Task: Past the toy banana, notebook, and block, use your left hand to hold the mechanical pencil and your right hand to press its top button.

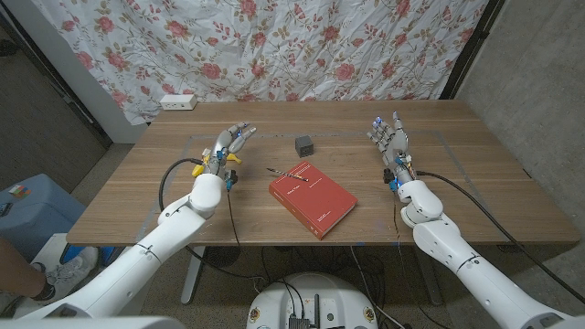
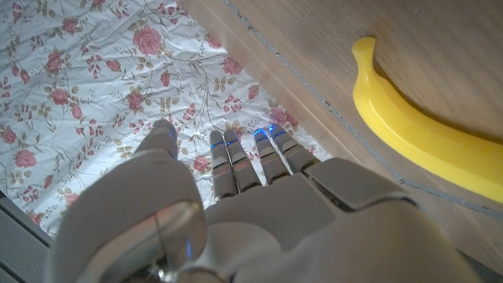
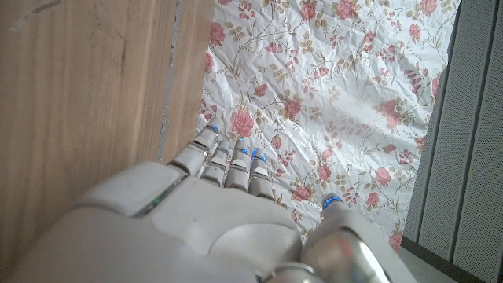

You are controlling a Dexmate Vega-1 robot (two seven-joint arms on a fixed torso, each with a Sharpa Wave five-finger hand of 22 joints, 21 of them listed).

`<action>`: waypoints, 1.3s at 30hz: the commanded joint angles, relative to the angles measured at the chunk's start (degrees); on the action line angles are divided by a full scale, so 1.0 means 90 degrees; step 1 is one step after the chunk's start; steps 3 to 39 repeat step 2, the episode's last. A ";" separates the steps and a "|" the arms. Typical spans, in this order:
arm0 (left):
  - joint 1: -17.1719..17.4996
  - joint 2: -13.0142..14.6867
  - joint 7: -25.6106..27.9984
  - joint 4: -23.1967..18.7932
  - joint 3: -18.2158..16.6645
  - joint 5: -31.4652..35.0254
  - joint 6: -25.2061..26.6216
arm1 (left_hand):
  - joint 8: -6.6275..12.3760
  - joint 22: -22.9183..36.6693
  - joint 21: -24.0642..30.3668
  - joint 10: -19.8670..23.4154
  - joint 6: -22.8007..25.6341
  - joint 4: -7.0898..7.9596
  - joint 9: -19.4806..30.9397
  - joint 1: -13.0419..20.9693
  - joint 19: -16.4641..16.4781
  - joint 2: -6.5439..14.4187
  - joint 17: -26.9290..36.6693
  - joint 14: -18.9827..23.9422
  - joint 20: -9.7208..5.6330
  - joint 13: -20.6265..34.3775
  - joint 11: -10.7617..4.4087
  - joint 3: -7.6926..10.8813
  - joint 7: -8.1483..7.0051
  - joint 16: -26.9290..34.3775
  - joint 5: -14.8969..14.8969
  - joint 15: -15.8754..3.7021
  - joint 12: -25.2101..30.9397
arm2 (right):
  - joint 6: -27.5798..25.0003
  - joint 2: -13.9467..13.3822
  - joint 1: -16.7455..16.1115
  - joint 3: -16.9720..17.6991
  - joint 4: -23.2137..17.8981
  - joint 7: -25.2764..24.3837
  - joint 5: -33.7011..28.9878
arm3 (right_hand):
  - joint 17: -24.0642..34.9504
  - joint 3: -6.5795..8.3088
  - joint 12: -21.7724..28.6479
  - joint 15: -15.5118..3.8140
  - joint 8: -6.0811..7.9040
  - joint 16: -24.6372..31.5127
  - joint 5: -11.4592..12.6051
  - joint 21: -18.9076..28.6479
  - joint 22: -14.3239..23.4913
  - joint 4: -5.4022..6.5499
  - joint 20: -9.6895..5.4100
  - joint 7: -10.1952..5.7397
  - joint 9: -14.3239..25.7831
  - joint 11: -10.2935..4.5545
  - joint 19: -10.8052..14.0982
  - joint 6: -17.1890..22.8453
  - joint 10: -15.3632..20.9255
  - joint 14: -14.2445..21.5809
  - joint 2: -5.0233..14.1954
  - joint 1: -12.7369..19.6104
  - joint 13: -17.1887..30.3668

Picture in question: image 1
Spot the red notebook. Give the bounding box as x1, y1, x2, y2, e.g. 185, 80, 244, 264
268, 160, 358, 241

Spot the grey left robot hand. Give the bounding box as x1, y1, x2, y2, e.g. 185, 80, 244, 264
208, 121, 258, 177

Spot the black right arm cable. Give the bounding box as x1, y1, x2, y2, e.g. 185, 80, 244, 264
415, 170, 585, 305

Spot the yellow toy banana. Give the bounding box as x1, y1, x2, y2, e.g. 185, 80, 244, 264
191, 152, 243, 178

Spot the person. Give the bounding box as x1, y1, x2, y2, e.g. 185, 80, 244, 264
0, 237, 57, 302

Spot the white power strip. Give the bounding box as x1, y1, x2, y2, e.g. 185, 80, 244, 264
159, 93, 198, 111

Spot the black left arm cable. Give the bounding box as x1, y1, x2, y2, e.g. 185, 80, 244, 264
157, 157, 266, 281

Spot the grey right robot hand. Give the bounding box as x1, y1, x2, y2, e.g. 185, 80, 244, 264
366, 111, 411, 170

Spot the black backdrop stand pole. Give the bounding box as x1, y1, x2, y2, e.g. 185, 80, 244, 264
439, 0, 506, 101

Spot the blue plastic object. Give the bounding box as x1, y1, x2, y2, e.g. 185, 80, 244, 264
60, 244, 116, 267

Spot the floral backdrop cloth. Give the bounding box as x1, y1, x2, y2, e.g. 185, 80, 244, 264
31, 0, 490, 127

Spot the white floor board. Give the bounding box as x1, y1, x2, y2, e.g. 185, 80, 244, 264
0, 232, 133, 319

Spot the blue storage bin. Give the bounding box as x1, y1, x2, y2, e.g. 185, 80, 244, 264
0, 173, 88, 264

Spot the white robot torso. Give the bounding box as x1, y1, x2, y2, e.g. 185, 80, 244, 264
246, 272, 379, 329

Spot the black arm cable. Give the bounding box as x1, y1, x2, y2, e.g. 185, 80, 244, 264
157, 157, 266, 281
415, 170, 585, 305

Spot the white table leg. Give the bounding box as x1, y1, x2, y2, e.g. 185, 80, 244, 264
180, 246, 207, 306

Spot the white floor cable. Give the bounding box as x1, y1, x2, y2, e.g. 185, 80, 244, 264
349, 246, 406, 329

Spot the grey block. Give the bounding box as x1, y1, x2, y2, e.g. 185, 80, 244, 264
294, 134, 315, 158

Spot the black round object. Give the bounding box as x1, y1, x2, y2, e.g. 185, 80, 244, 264
205, 246, 242, 270

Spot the grey sneaker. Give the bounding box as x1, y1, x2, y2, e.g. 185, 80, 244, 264
31, 246, 100, 302

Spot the black mechanical pencil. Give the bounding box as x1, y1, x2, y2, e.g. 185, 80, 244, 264
266, 167, 310, 183

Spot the grey table leg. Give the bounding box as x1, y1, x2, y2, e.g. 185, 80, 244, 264
413, 246, 445, 306

